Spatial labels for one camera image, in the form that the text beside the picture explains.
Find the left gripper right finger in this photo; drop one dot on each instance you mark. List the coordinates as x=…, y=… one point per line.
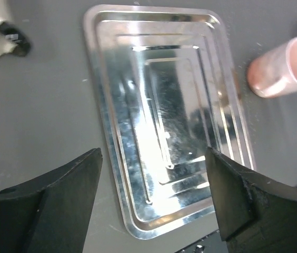
x=255, y=213

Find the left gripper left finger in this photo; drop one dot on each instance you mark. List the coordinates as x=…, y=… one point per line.
x=51, y=213

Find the pink mug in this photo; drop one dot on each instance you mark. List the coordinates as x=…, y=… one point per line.
x=275, y=72

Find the silver metal tray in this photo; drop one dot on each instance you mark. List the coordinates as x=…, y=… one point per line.
x=167, y=90

